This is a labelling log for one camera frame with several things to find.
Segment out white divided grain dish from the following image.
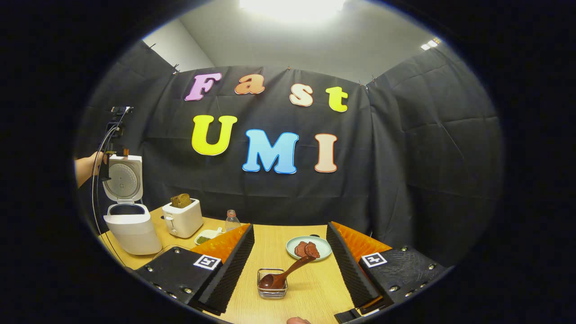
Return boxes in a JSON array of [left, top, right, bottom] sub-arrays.
[[195, 227, 224, 246]]

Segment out metal wire chopstick holder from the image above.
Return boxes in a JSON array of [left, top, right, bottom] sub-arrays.
[[257, 268, 288, 300]]

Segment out white toaster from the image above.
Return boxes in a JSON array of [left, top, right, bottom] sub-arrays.
[[162, 198, 204, 239]]

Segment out white rice cooker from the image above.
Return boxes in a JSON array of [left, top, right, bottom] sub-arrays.
[[103, 155, 162, 256]]

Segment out black backdrop cloth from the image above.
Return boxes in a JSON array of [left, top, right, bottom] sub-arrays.
[[74, 40, 504, 270]]

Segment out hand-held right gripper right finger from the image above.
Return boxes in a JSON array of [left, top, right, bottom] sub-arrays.
[[326, 221, 448, 309]]

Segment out pale green plate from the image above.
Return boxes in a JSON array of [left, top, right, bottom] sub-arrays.
[[286, 236, 333, 261]]

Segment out brown wooden spoon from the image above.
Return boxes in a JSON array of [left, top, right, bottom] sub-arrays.
[[259, 255, 316, 290]]

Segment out long ceiling light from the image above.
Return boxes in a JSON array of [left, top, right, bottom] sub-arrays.
[[238, 0, 347, 23]]

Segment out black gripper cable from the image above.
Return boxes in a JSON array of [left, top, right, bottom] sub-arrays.
[[91, 119, 129, 268]]

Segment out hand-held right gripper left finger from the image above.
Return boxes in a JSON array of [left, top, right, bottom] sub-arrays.
[[135, 224, 255, 315]]

